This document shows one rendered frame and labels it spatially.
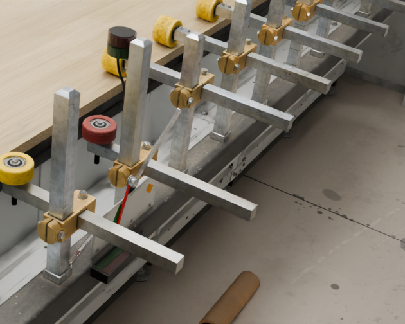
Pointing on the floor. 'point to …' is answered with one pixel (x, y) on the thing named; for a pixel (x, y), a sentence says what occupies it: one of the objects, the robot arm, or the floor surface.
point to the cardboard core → (233, 299)
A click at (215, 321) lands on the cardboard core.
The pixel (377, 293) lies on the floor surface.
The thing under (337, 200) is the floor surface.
